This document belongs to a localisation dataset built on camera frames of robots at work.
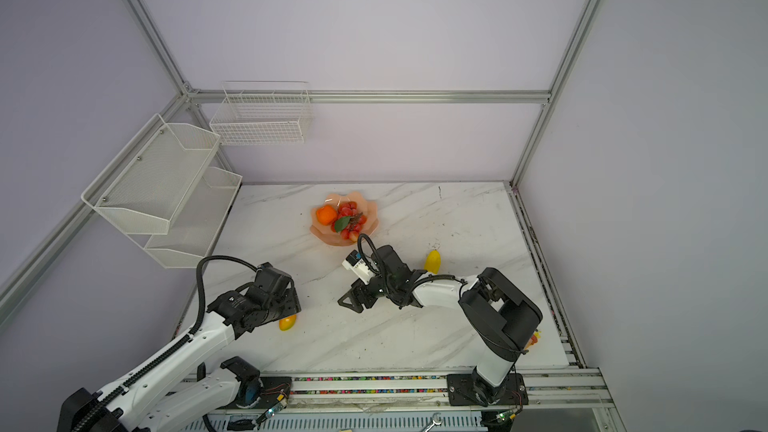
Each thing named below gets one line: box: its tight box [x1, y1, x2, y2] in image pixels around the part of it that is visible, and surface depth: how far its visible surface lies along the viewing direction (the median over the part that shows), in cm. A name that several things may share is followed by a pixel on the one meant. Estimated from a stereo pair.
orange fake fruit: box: [316, 205, 337, 225], surface depth 104 cm
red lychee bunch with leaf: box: [331, 201, 367, 243], surface depth 102 cm
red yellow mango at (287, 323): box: [279, 314, 297, 331], surface depth 84 cm
